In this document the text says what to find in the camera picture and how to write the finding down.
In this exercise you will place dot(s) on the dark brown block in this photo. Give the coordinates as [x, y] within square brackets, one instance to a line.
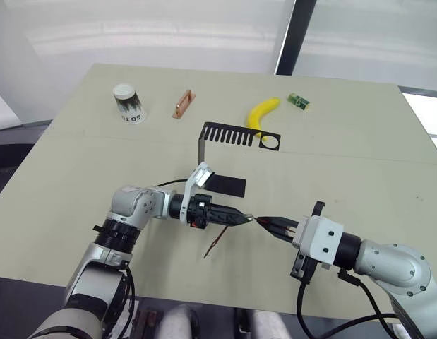
[145, 321]

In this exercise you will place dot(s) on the small metal watch body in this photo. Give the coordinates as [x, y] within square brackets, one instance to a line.
[251, 218]

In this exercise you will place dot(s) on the black metal watch stand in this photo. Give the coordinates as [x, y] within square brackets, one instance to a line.
[227, 186]

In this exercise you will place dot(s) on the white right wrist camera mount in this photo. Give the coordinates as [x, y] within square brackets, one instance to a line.
[320, 240]

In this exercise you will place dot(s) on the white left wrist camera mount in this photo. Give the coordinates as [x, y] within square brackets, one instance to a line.
[200, 176]

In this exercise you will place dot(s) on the yellow banana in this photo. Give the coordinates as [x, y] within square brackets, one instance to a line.
[258, 113]

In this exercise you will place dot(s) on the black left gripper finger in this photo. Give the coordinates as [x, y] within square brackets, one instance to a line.
[228, 220]
[227, 210]

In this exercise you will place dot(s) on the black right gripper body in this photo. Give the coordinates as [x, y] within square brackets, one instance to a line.
[304, 269]

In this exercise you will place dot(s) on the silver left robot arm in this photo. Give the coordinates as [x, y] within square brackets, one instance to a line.
[133, 206]

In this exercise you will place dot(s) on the white paper cup black print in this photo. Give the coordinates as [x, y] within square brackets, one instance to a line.
[130, 106]

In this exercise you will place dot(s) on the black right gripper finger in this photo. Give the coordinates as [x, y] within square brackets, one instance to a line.
[280, 234]
[281, 222]

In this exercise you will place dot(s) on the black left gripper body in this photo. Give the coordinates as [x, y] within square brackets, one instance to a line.
[200, 212]

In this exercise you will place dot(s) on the dark window frame post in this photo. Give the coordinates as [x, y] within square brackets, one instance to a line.
[292, 35]

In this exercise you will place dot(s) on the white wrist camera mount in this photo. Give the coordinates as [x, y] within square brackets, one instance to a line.
[320, 240]
[200, 176]

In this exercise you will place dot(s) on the small green yellow box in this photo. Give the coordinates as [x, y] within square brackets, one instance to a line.
[298, 101]

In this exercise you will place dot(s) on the white rounded shape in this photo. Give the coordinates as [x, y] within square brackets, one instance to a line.
[178, 323]
[271, 325]

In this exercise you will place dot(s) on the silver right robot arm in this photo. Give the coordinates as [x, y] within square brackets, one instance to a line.
[391, 261]

